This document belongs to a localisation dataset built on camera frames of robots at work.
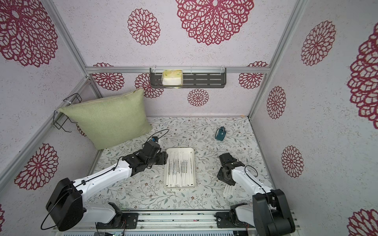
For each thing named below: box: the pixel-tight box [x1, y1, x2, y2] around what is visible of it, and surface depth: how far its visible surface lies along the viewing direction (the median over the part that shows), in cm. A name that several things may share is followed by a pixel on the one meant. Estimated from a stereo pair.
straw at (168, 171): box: [165, 151, 171, 187], surface depth 89 cm
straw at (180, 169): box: [179, 151, 183, 187], surface depth 92 cm
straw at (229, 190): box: [222, 182, 237, 199], surface depth 85 cm
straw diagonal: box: [185, 153, 189, 186], surface depth 92 cm
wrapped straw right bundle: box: [189, 151, 194, 186], surface depth 94 cm
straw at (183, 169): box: [182, 151, 185, 187], surface depth 92 cm
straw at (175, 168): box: [174, 151, 178, 187], surface depth 94 cm
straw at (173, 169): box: [170, 151, 176, 187], surface depth 91 cm
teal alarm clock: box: [215, 125, 227, 142], surface depth 105 cm
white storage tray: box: [163, 147, 196, 189], surface depth 92 cm
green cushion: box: [60, 88, 153, 150], surface depth 83 cm
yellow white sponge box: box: [161, 69, 184, 87], surface depth 92 cm
